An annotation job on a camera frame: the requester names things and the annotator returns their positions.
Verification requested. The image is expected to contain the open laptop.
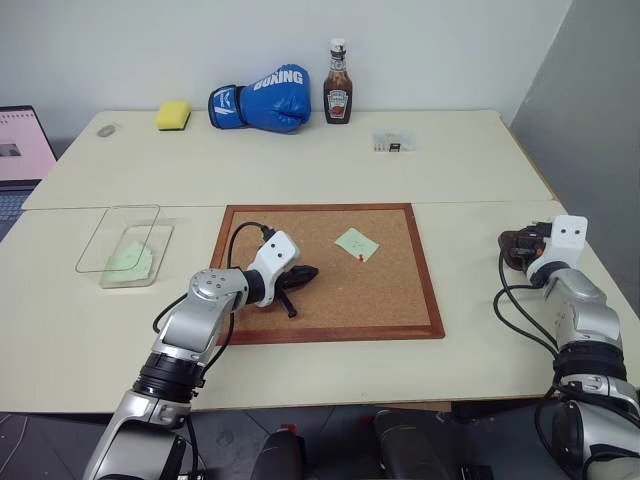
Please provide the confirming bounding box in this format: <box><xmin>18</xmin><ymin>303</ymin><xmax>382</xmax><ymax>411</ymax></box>
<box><xmin>0</xmin><ymin>104</ymin><xmax>59</xmax><ymax>242</ymax></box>

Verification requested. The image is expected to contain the ketchup bottle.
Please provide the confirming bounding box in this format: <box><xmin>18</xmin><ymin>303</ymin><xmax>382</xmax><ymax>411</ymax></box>
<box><xmin>322</xmin><ymin>38</ymin><xmax>356</xmax><ymax>126</ymax></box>

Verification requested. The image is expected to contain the green sticky notes stack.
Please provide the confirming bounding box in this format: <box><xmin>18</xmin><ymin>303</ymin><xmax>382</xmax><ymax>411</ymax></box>
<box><xmin>103</xmin><ymin>240</ymin><xmax>156</xmax><ymax>282</ymax></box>

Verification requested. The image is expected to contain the dark rounded shape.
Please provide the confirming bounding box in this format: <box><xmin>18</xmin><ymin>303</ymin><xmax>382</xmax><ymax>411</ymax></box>
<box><xmin>371</xmin><ymin>409</ymin><xmax>443</xmax><ymax>480</ymax></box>
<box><xmin>251</xmin><ymin>428</ymin><xmax>307</xmax><ymax>480</ymax></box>

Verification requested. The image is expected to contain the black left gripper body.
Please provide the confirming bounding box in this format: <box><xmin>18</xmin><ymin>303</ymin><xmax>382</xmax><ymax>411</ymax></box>
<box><xmin>276</xmin><ymin>263</ymin><xmax>304</xmax><ymax>293</ymax></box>

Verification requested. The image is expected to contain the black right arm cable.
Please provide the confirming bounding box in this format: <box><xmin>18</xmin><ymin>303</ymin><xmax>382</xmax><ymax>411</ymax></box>
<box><xmin>493</xmin><ymin>253</ymin><xmax>565</xmax><ymax>362</ymax></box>

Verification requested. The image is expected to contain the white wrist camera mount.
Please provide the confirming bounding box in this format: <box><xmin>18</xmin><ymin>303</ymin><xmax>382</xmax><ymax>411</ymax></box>
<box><xmin>528</xmin><ymin>214</ymin><xmax>587</xmax><ymax>282</ymax></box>
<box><xmin>248</xmin><ymin>230</ymin><xmax>302</xmax><ymax>308</ymax></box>

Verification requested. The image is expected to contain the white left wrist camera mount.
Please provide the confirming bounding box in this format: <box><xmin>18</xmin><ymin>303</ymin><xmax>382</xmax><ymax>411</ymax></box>
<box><xmin>248</xmin><ymin>230</ymin><xmax>302</xmax><ymax>308</ymax></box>

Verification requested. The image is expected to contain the yellow and green sponge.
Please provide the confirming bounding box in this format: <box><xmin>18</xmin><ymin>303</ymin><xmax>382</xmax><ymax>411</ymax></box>
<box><xmin>154</xmin><ymin>99</ymin><xmax>193</xmax><ymax>133</ymax></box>

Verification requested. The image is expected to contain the blue boxing glove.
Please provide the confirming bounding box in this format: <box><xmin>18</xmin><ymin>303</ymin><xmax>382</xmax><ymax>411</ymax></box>
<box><xmin>207</xmin><ymin>63</ymin><xmax>313</xmax><ymax>136</ymax></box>

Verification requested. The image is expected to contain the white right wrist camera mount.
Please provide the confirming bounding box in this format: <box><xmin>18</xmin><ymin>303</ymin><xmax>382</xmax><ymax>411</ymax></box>
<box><xmin>528</xmin><ymin>214</ymin><xmax>587</xmax><ymax>282</ymax></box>

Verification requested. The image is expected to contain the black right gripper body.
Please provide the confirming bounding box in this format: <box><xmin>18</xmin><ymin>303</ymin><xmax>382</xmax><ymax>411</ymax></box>
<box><xmin>513</xmin><ymin>223</ymin><xmax>554</xmax><ymax>263</ymax></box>

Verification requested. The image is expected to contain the clear plastic box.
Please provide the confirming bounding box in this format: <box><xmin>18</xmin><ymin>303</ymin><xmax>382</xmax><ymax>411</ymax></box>
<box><xmin>74</xmin><ymin>202</ymin><xmax>177</xmax><ymax>290</ymax></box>

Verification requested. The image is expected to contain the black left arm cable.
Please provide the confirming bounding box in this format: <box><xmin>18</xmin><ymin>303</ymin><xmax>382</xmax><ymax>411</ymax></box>
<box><xmin>152</xmin><ymin>221</ymin><xmax>274</xmax><ymax>397</ymax></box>

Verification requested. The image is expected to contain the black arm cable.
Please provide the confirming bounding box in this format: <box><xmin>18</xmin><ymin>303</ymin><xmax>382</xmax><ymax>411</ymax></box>
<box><xmin>152</xmin><ymin>221</ymin><xmax>274</xmax><ymax>397</ymax></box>
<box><xmin>493</xmin><ymin>253</ymin><xmax>565</xmax><ymax>362</ymax></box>

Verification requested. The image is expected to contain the wood-framed cork board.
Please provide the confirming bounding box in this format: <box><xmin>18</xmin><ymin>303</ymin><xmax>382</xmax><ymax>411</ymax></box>
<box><xmin>209</xmin><ymin>202</ymin><xmax>446</xmax><ymax>347</ymax></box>

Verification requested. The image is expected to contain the green sticky note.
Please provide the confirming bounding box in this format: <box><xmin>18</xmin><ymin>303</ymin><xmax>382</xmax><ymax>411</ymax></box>
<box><xmin>333</xmin><ymin>227</ymin><xmax>381</xmax><ymax>265</ymax></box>

